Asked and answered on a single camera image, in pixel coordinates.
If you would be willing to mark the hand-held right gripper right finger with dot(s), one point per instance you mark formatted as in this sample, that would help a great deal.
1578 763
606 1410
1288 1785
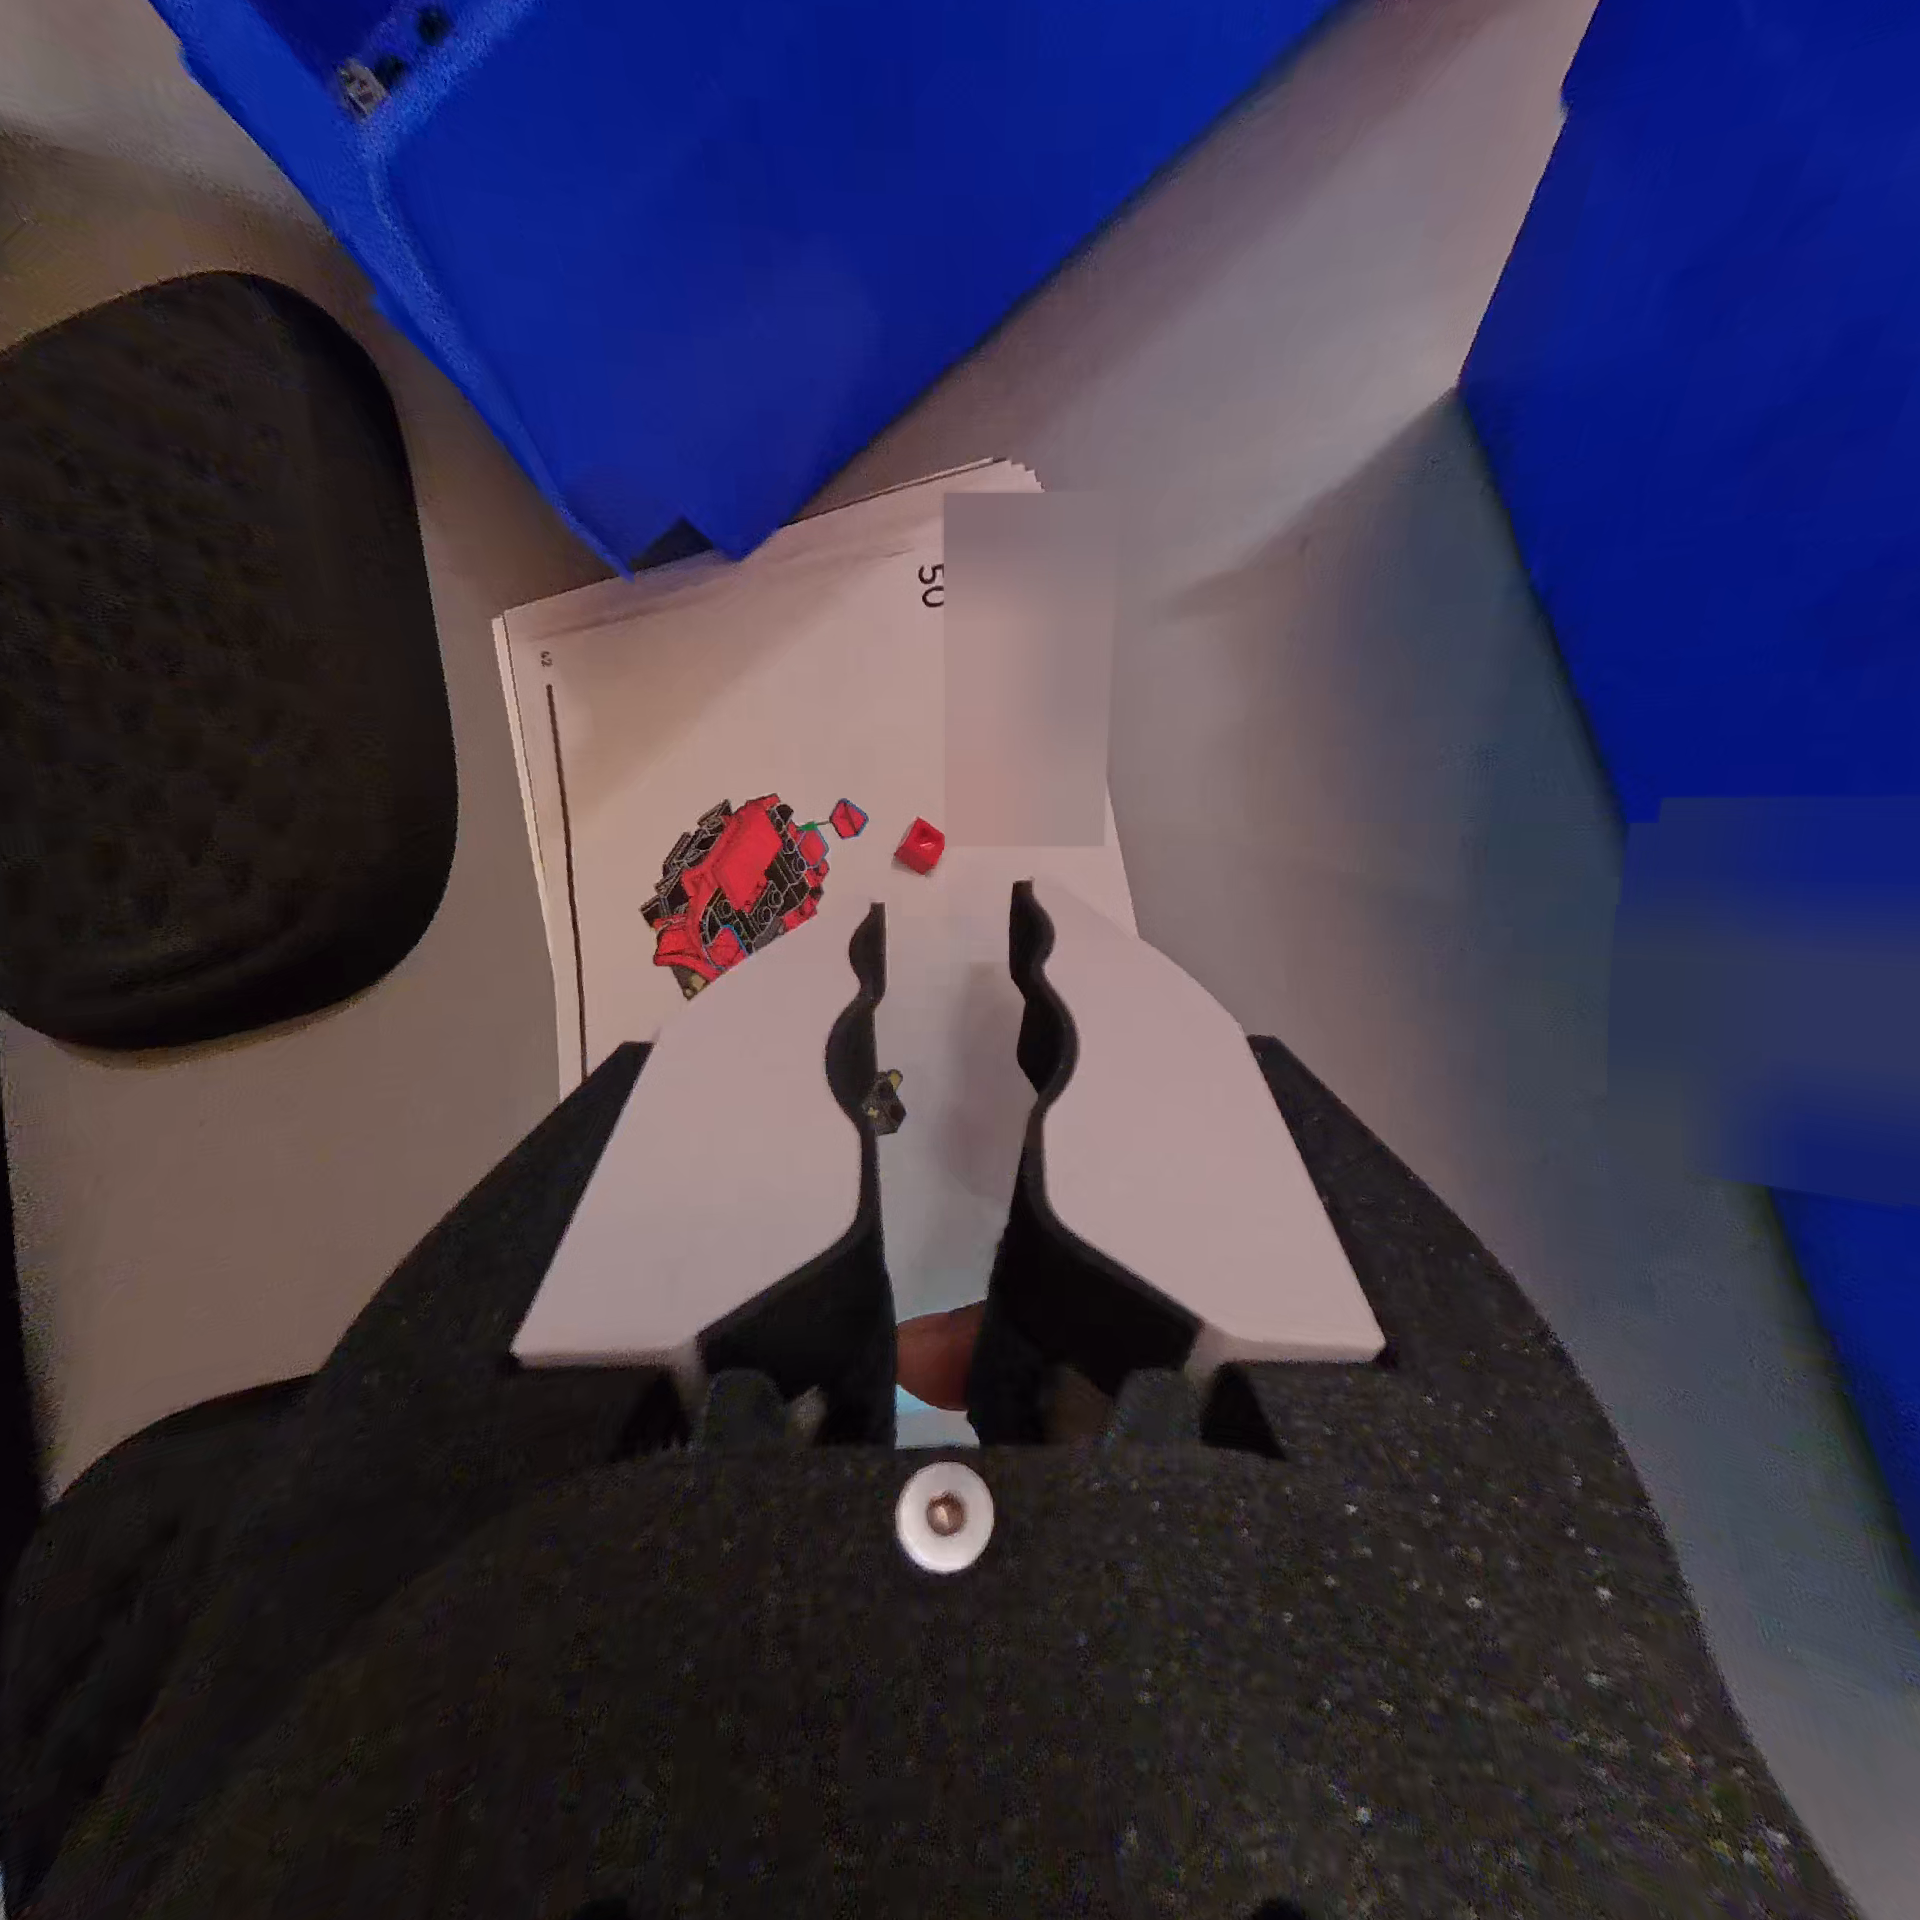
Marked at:
1203 1186

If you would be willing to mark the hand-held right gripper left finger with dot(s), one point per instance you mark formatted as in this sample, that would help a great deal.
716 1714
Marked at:
706 1186

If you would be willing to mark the small red lego slope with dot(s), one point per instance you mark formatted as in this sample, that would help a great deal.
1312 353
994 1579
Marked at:
921 844

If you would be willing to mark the lego instruction booklet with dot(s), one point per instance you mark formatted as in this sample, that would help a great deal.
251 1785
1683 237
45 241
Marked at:
718 705

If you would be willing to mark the blue plastic storage bin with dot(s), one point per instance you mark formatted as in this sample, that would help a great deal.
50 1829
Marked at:
1728 452
752 226

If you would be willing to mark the person's right hand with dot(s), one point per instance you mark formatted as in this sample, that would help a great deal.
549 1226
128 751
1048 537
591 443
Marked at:
943 1356

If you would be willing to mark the black dimpled cushion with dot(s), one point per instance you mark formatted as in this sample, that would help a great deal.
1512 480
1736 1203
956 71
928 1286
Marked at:
212 674

